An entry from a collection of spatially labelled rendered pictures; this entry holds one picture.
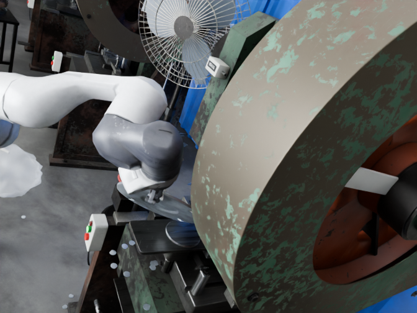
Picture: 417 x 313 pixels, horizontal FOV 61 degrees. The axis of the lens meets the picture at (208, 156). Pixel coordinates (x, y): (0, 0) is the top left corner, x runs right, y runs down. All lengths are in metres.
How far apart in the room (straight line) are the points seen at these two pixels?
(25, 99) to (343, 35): 0.61
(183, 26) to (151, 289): 1.10
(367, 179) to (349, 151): 0.14
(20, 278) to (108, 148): 1.40
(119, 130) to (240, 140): 0.25
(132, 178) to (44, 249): 1.42
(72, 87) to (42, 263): 1.39
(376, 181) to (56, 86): 0.65
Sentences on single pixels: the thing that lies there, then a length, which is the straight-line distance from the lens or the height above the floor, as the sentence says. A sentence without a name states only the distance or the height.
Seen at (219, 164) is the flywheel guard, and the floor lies 1.30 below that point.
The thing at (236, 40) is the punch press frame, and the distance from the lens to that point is 1.09.
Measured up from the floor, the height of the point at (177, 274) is 0.69.
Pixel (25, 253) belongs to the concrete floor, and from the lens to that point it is 2.12.
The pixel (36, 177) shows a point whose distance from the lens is 2.41.
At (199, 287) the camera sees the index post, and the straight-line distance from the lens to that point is 1.15.
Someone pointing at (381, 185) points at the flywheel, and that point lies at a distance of 0.72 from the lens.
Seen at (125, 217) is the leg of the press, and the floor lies 0.64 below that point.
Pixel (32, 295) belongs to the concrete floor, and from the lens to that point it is 1.96.
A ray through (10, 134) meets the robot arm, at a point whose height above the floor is 1.04.
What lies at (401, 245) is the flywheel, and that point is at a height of 1.13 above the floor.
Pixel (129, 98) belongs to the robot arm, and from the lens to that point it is 0.71.
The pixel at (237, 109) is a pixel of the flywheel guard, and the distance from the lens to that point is 0.55.
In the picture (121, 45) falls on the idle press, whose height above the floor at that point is 0.99.
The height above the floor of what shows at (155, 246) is 0.78.
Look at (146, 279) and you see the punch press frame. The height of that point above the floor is 0.65.
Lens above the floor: 1.55
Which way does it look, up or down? 26 degrees down
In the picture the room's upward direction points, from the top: 24 degrees clockwise
